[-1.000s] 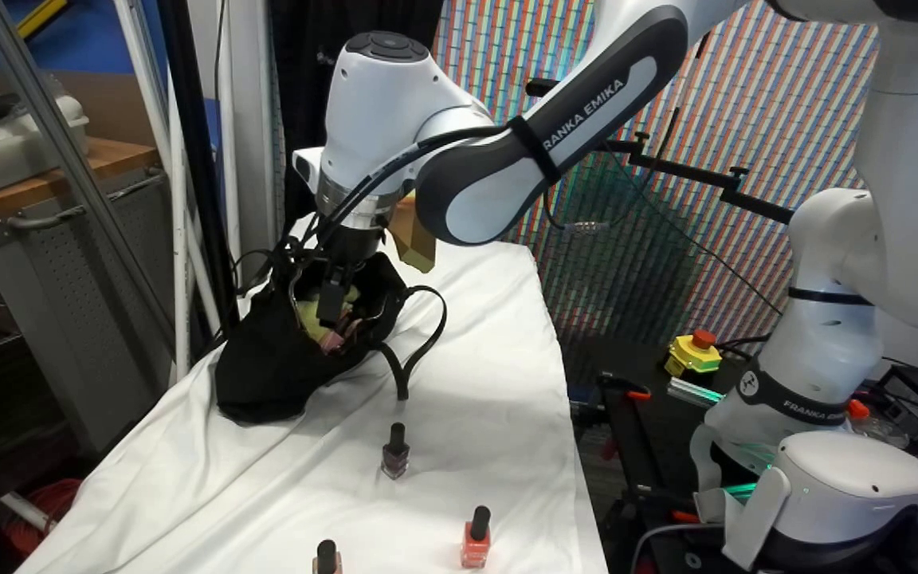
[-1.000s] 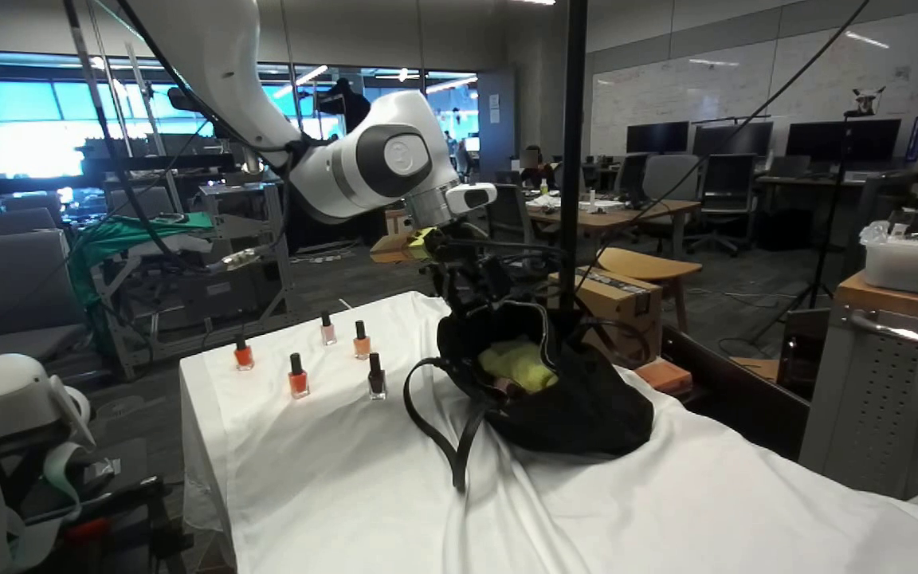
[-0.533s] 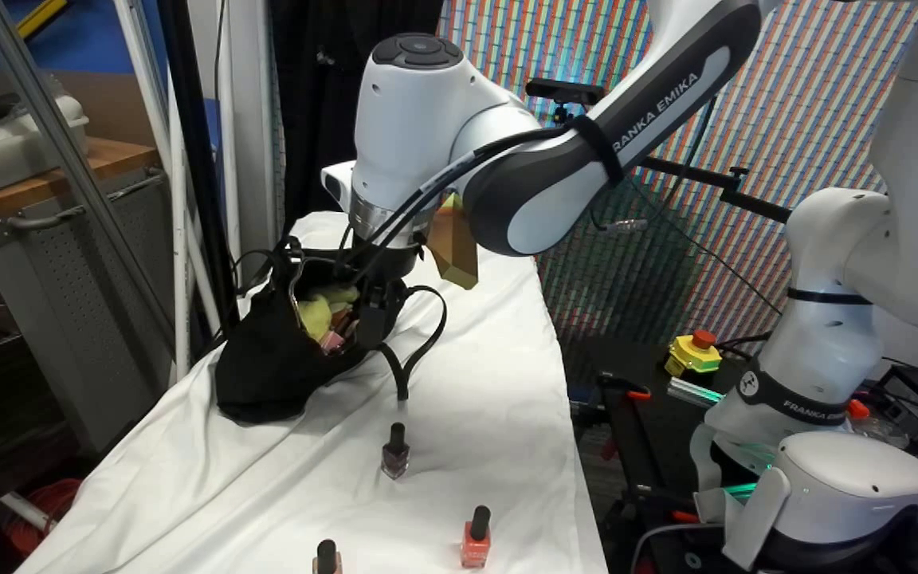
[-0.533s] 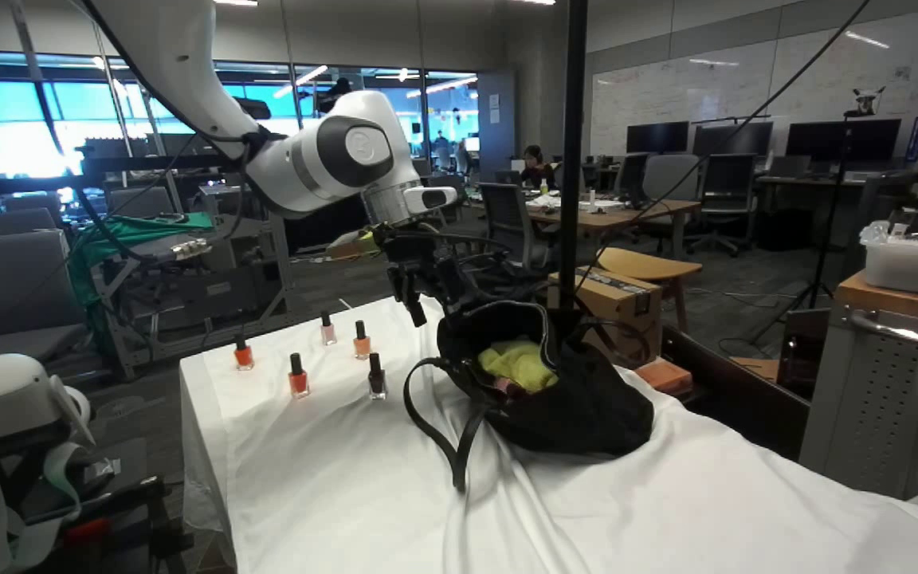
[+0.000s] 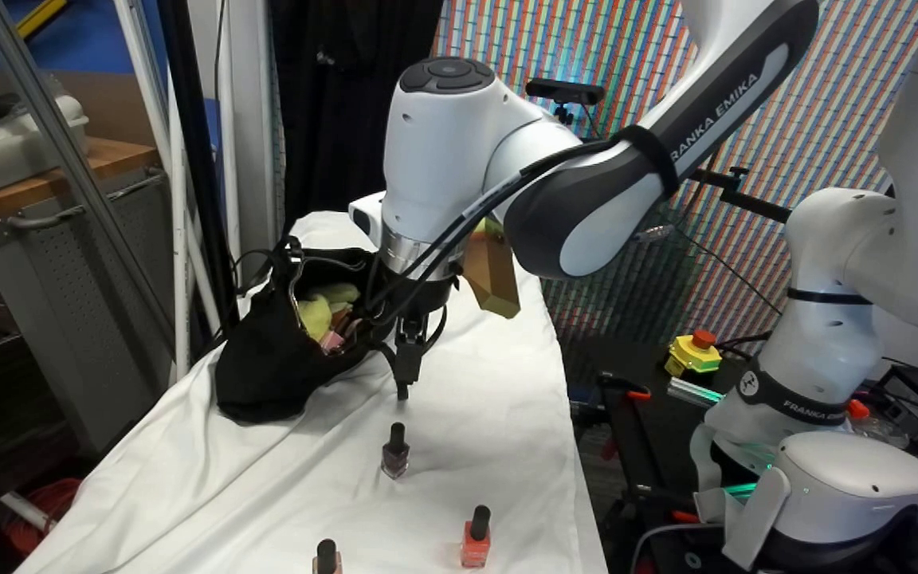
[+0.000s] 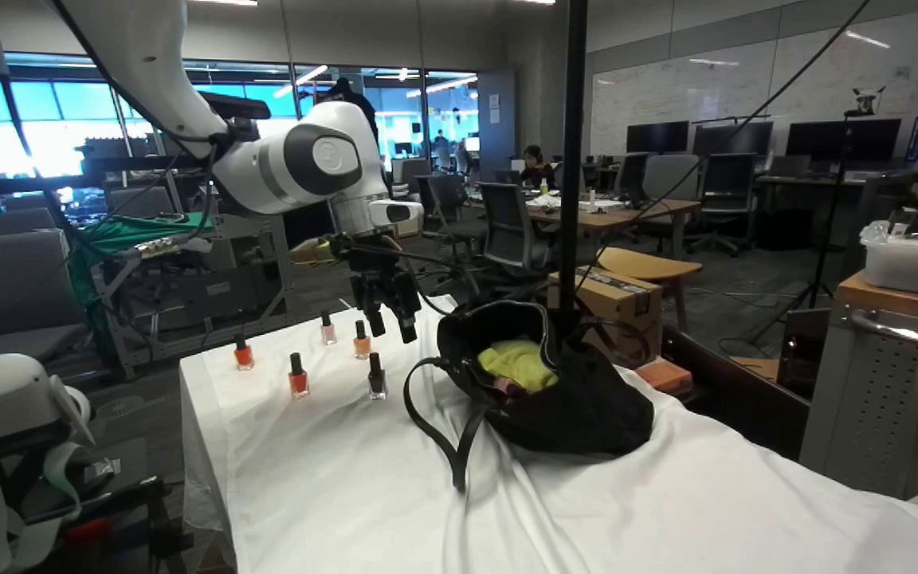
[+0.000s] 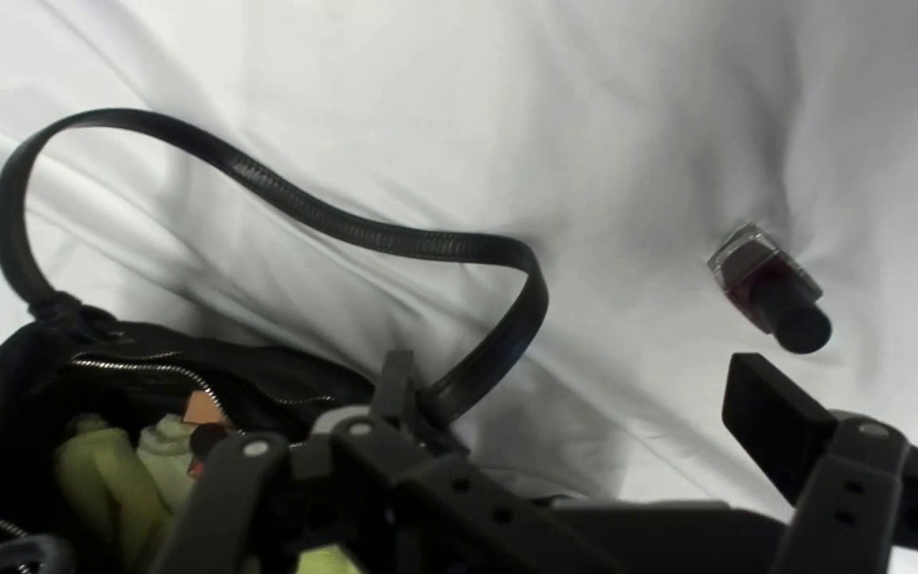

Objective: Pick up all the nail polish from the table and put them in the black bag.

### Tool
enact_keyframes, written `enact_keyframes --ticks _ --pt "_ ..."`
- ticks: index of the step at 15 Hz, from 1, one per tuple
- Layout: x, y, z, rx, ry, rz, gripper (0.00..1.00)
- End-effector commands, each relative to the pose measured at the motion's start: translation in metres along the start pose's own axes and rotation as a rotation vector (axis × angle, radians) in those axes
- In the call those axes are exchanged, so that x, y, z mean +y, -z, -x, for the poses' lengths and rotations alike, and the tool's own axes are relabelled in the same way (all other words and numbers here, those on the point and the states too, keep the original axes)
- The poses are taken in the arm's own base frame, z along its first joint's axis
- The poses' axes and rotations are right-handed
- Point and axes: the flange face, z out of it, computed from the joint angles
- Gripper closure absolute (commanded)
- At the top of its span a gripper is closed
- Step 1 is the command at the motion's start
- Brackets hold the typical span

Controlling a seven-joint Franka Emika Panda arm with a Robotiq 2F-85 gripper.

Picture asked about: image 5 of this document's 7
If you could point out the aluminium frame post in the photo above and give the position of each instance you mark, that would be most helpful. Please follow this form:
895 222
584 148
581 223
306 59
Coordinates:
68 161

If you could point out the dark brown nail polish bottle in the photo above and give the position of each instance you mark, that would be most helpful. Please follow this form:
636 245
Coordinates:
397 459

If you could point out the striped patterned screen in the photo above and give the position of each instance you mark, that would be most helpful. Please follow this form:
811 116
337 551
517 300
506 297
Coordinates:
542 44

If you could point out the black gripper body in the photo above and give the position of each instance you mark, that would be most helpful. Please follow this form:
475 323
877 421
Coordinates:
417 308

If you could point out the black curtain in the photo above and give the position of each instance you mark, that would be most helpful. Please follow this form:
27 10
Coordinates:
332 107

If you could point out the yellow cloth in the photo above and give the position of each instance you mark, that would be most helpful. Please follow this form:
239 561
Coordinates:
316 318

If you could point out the black vertical pole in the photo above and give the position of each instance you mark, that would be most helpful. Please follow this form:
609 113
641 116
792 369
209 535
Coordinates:
196 161

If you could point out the grey cabinet with wooden top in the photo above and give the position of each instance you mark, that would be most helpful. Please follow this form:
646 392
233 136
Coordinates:
56 319

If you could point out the white vertical pipe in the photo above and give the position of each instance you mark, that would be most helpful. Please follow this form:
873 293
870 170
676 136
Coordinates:
177 277

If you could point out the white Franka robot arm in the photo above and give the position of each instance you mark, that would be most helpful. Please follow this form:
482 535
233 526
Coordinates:
447 148

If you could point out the yellow emergency stop button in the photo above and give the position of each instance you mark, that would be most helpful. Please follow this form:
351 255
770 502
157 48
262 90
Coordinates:
693 356

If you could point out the white plastic tub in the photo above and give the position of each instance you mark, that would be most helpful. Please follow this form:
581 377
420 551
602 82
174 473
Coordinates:
14 148

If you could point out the teal box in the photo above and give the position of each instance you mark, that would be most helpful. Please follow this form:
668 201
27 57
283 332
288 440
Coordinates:
698 390

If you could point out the white tablecloth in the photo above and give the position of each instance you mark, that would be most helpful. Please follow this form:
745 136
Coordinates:
270 480

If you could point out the red-orange nail polish bottle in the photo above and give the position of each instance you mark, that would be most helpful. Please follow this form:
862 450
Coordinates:
475 546

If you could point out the red bucket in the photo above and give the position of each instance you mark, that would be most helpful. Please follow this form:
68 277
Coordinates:
48 504

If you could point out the white VR headset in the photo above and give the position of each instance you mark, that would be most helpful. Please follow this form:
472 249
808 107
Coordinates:
854 480

